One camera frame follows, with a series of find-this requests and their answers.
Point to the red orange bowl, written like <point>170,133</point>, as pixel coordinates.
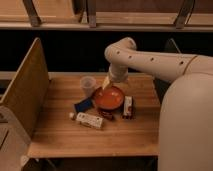
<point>109,98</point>

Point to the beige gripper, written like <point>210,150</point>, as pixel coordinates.
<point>116,74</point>

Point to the right dark side panel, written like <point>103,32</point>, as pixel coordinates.
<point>165,73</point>

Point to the white box with cap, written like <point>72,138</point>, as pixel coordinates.
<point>87,120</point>

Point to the left wooden side panel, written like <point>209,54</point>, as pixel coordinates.
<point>23,98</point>

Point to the dark red snack wrapper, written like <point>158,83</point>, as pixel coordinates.
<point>106,114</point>

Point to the blue rectangular block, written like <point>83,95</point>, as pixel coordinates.
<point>83,105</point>

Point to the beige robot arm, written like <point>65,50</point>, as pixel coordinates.
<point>186,115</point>

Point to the upper wooden shelf rack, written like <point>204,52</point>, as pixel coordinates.
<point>108,15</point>

